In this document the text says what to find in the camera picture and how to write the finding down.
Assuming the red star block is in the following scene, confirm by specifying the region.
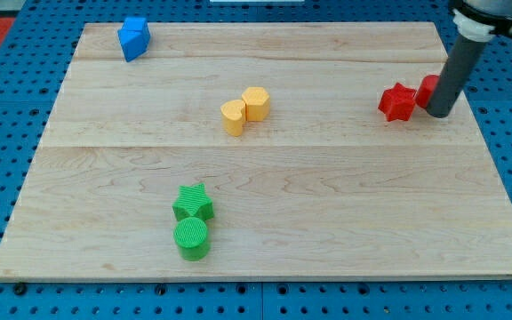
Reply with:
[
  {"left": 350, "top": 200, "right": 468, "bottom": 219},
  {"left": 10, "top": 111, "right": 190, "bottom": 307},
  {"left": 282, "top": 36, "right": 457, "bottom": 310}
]
[{"left": 378, "top": 83, "right": 416, "bottom": 122}]

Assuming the robot arm end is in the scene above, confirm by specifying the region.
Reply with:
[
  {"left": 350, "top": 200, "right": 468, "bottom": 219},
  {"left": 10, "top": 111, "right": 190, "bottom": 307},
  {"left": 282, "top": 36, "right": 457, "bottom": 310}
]
[{"left": 448, "top": 0, "right": 512, "bottom": 42}]

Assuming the yellow hexagon block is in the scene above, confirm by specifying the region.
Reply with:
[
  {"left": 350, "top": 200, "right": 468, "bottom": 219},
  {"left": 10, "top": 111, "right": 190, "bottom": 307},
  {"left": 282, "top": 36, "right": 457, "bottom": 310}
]
[{"left": 242, "top": 87, "right": 270, "bottom": 121}]

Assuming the green star block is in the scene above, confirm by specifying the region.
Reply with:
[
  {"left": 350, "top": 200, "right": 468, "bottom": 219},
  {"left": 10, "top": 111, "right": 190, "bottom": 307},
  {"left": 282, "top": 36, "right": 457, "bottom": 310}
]
[{"left": 172, "top": 183, "right": 214, "bottom": 221}]

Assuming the wooden board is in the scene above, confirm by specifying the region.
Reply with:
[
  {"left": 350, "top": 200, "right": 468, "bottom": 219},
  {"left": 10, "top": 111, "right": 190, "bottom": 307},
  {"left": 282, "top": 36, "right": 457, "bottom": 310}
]
[{"left": 0, "top": 22, "right": 512, "bottom": 283}]

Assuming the yellow heart block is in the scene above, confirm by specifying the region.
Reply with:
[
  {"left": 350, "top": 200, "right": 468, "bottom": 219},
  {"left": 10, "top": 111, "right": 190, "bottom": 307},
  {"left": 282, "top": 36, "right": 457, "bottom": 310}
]
[{"left": 220, "top": 100, "right": 246, "bottom": 137}]

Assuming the green cylinder block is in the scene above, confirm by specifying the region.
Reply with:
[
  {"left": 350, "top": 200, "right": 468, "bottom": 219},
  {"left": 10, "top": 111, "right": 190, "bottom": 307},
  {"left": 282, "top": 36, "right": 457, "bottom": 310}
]
[{"left": 173, "top": 217, "right": 211, "bottom": 261}]

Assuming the blue angular block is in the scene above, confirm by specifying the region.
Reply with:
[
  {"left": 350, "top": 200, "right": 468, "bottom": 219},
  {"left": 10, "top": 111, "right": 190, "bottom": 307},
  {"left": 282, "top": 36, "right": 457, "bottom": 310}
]
[{"left": 117, "top": 29, "right": 150, "bottom": 62}]

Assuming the red round block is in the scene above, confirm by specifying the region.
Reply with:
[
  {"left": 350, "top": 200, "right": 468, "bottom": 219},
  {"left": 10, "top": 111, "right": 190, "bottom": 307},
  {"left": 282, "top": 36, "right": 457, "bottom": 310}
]
[{"left": 414, "top": 75, "right": 439, "bottom": 108}]

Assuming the blue cube block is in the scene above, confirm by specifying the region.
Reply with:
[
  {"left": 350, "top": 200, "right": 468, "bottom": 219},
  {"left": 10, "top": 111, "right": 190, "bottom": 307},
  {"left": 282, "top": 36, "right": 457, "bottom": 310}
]
[{"left": 122, "top": 17, "right": 150, "bottom": 44}]

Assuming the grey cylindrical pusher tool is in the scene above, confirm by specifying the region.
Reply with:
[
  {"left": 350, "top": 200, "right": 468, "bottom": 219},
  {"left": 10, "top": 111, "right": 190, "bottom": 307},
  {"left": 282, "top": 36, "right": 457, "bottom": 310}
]
[{"left": 426, "top": 35, "right": 486, "bottom": 118}]

